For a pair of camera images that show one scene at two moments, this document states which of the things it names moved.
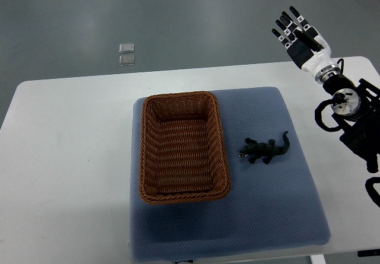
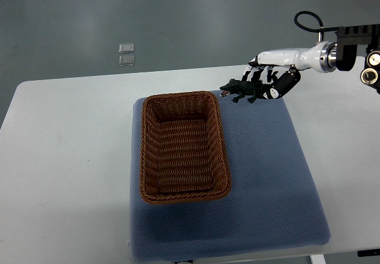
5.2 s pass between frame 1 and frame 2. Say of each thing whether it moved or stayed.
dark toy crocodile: moved
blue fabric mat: stayed
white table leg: stayed
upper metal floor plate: stayed
